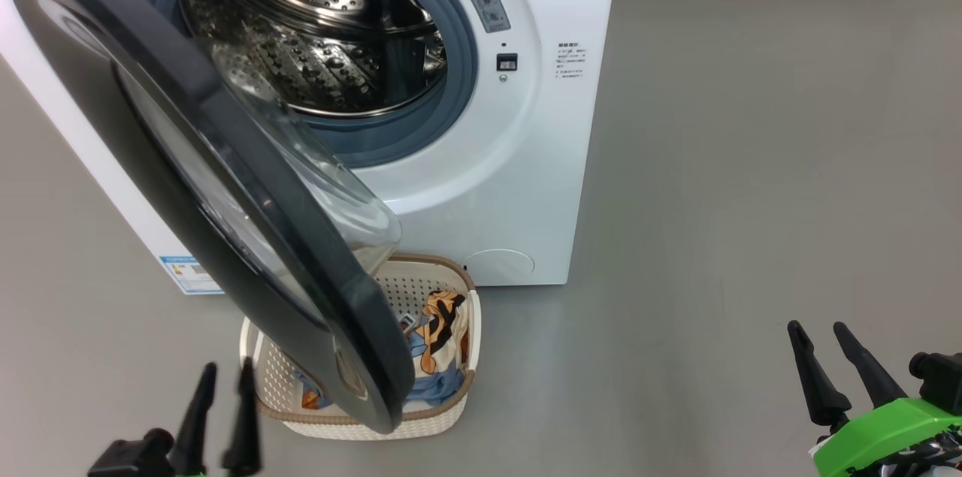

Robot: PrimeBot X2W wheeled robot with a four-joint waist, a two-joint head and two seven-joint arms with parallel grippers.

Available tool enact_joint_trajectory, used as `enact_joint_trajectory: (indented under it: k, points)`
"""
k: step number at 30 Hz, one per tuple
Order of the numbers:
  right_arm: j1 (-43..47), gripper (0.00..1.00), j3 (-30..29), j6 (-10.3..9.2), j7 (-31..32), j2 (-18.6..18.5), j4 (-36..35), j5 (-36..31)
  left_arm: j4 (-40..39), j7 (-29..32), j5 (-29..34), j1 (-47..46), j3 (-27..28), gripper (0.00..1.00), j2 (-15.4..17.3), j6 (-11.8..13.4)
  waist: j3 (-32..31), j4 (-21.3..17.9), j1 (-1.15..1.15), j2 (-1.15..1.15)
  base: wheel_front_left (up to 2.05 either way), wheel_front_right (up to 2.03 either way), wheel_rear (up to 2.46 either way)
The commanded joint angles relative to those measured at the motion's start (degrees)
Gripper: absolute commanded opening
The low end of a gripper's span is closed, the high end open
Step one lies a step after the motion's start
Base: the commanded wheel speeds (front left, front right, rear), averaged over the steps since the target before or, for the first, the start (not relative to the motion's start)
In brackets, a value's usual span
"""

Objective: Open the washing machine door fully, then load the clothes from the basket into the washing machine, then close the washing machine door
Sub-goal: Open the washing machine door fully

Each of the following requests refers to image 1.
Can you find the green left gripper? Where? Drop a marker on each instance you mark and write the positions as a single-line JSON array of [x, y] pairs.
[[199, 475]]

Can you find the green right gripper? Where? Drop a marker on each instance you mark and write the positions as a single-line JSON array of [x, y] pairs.
[[887, 436]]

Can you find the blue bear-print garment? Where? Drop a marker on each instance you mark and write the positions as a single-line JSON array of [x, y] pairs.
[[436, 387]]

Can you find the black round glass washer door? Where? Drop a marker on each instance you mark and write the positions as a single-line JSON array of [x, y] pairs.
[[248, 184]]

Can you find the cream orange black print garment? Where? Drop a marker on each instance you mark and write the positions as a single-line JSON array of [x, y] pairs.
[[443, 319]]

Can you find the white front-load washing machine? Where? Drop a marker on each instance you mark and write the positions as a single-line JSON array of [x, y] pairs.
[[526, 161]]

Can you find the stainless steel washing machine drum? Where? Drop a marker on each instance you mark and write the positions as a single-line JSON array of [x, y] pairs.
[[316, 34]]

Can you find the black door latch socket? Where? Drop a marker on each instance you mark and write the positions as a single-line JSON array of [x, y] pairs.
[[506, 62]]

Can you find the blue energy label sticker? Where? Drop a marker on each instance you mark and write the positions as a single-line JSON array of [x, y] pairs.
[[188, 276]]

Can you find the cream perforated laundry basket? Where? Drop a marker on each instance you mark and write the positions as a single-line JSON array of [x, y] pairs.
[[421, 424]]

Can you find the round white filter cover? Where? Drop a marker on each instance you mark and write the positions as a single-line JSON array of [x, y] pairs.
[[497, 265]]

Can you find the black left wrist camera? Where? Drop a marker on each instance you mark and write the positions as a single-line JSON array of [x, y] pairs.
[[131, 456]]

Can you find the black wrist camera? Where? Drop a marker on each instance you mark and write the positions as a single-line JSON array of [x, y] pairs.
[[939, 383], [131, 456]]

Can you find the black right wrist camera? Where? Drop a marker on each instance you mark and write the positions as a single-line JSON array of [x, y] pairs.
[[939, 383]]

